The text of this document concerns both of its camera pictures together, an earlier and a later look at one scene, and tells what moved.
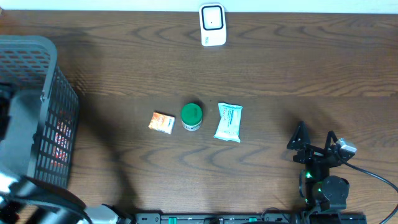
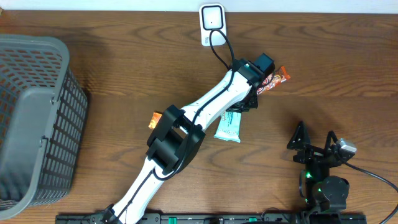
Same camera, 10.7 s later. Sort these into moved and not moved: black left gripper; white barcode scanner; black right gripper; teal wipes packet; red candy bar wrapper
Moved: black left gripper; red candy bar wrapper
Not moved: black right gripper; teal wipes packet; white barcode scanner
